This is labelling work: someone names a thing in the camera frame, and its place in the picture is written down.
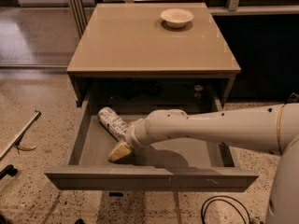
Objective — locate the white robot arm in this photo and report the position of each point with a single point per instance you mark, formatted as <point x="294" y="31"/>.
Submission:
<point x="273" y="128"/>

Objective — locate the white ceramic bowl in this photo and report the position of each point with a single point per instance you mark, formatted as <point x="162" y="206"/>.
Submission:
<point x="177" y="17"/>

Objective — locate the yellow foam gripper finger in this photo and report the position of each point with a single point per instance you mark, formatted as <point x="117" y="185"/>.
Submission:
<point x="120" y="151"/>

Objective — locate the metal bar with yellow hook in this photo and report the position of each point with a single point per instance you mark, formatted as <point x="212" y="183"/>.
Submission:
<point x="16" y="141"/>

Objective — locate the blue labelled plastic bottle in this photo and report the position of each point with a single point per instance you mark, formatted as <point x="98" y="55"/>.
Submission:
<point x="113" y="122"/>

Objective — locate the beige drawer cabinet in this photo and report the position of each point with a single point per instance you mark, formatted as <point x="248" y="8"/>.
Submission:
<point x="132" y="40"/>

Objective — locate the black chair caster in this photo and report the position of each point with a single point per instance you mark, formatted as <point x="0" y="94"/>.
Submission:
<point x="8" y="170"/>

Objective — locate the silver door frame rail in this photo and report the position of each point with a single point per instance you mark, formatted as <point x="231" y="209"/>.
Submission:
<point x="79" y="15"/>

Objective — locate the open grey top drawer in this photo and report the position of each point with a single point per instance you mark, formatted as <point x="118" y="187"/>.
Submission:
<point x="175" y="165"/>

